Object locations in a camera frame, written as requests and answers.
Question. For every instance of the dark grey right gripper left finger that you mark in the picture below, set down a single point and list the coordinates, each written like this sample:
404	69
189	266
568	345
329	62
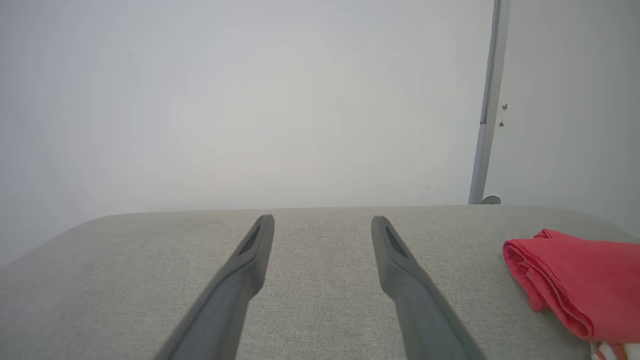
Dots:
227	305

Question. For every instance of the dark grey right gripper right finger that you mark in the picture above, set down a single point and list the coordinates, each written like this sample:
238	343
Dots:
422	315

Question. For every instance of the red cloth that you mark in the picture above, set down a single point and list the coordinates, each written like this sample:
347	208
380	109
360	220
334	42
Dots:
585	280

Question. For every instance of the grey fabric sofa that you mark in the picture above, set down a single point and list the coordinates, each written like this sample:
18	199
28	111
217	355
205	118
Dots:
325	280

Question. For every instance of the round grey foot disc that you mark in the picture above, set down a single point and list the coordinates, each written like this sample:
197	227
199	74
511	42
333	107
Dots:
492	200

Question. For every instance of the grey metal post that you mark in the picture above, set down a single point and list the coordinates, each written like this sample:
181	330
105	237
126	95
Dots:
487	110

